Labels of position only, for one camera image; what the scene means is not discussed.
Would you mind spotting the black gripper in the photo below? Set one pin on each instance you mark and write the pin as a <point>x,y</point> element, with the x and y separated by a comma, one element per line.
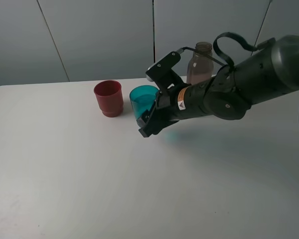
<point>184,102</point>

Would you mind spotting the teal transparent plastic cup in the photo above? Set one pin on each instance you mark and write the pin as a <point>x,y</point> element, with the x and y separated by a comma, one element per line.
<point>142,99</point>

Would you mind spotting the brown transparent plastic bottle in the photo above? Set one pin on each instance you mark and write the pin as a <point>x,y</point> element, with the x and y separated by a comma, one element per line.
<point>200,68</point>

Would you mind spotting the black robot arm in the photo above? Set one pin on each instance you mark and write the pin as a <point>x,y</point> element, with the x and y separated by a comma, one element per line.
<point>272,71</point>

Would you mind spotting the red plastic cup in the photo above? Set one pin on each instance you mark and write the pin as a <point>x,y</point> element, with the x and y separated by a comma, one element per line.
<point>109,97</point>

